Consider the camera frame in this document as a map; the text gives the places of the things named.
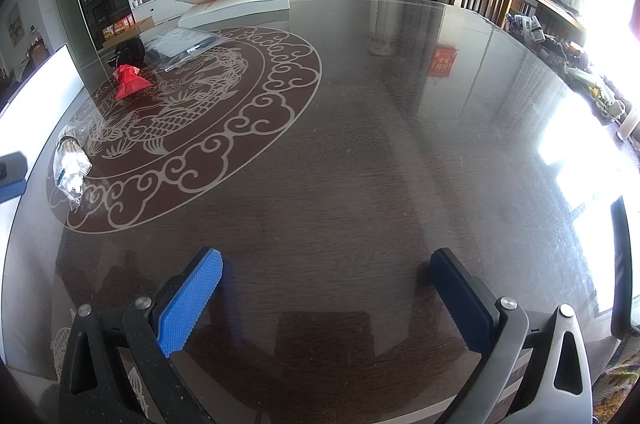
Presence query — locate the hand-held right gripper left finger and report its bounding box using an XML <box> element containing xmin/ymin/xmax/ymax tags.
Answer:
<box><xmin>57</xmin><ymin>247</ymin><xmax>224</xmax><ymax>424</ymax></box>

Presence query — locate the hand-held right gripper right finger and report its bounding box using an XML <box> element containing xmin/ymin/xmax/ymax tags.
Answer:
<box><xmin>430</xmin><ymin>248</ymin><xmax>594</xmax><ymax>424</ymax></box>

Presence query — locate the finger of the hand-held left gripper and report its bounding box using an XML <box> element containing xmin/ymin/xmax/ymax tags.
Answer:
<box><xmin>0</xmin><ymin>151</ymin><xmax>27</xmax><ymax>201</ymax></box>

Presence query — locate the large white storage box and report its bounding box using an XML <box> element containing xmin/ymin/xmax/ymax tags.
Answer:
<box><xmin>0</xmin><ymin>44</ymin><xmax>87</xmax><ymax>205</ymax></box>

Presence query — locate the small clear plastic bag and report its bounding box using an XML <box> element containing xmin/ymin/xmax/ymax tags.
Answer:
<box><xmin>52</xmin><ymin>131</ymin><xmax>94</xmax><ymax>211</ymax></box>

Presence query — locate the red pouch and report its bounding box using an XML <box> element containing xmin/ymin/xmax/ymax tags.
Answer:
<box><xmin>112</xmin><ymin>64</ymin><xmax>155</xmax><ymax>101</ymax></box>

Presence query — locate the small black fuzzy pouch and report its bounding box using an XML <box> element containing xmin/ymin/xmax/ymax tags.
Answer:
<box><xmin>107</xmin><ymin>37</ymin><xmax>147</xmax><ymax>69</ymax></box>

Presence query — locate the brown cardboard box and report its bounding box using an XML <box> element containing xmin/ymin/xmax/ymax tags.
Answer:
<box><xmin>99</xmin><ymin>14</ymin><xmax>156</xmax><ymax>51</ymax></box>

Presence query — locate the clear bag with dark contents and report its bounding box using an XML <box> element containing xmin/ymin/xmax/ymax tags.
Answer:
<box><xmin>144</xmin><ymin>26</ymin><xmax>229</xmax><ymax>73</ymax></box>

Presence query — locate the flat white cardboard box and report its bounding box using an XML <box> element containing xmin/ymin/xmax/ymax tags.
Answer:
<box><xmin>177</xmin><ymin>0</ymin><xmax>291</xmax><ymax>28</ymax></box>

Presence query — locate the cluttered wooden side table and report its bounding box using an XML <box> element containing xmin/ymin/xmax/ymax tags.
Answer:
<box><xmin>504</xmin><ymin>0</ymin><xmax>587</xmax><ymax>52</ymax></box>

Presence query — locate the framed wall picture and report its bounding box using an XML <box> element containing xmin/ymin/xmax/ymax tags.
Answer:
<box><xmin>5</xmin><ymin>2</ymin><xmax>26</xmax><ymax>46</ymax></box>

